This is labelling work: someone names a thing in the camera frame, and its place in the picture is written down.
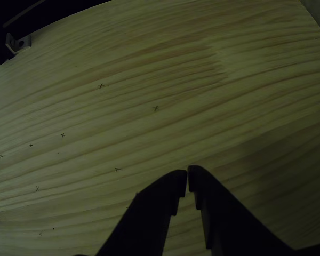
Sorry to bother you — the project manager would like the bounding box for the metal bracket plate with hole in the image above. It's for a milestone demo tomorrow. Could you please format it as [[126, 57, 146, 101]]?
[[4, 32, 33, 54]]

